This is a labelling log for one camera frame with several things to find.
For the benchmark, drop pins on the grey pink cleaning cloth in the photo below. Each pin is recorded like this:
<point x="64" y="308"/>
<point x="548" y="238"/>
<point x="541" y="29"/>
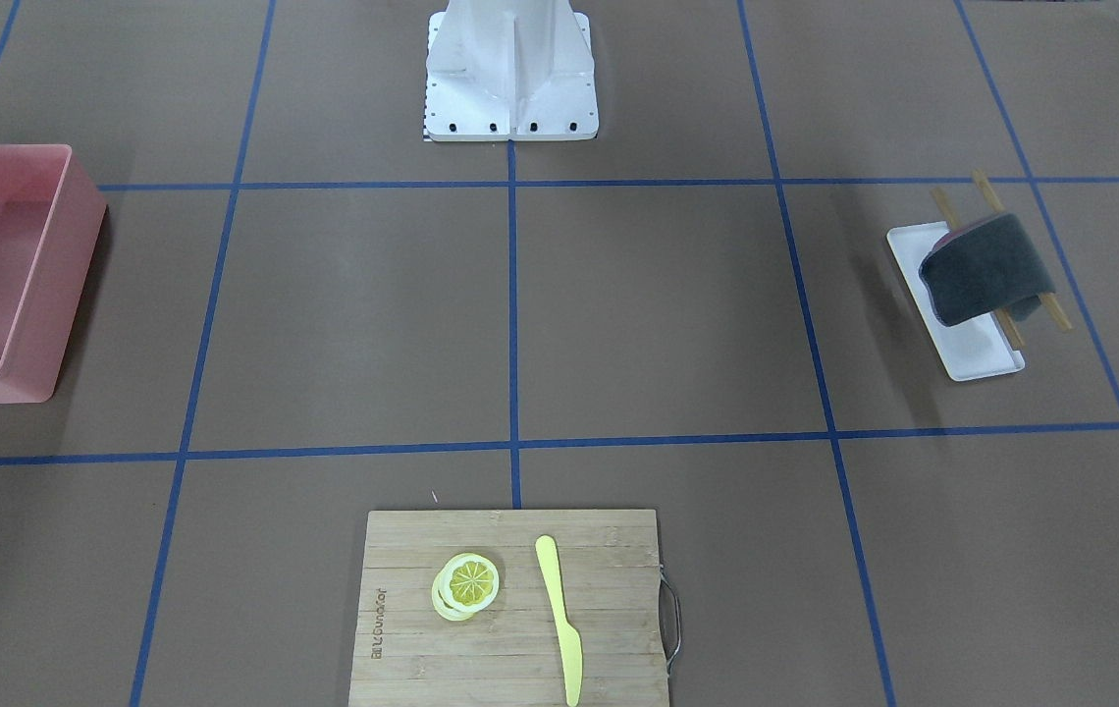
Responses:
<point x="991" y="264"/>

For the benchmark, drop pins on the white rack tray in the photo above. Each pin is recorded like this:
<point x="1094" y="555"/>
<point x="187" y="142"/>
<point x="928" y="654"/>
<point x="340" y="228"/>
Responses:
<point x="974" y="350"/>

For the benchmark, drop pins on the yellow plastic knife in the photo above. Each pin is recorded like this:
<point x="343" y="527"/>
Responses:
<point x="568" y="638"/>

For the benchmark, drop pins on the bamboo cutting board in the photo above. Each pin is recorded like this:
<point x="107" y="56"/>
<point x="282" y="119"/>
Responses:
<point x="507" y="655"/>

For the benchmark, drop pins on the yellow lemon slices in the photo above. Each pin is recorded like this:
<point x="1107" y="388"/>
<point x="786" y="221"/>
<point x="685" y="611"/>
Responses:
<point x="466" y="585"/>

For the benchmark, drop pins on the pink plastic bin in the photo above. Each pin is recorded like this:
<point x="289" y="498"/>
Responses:
<point x="51" y="214"/>

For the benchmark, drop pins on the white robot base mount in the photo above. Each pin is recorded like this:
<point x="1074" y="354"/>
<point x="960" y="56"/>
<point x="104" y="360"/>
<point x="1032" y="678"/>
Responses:
<point x="510" y="70"/>

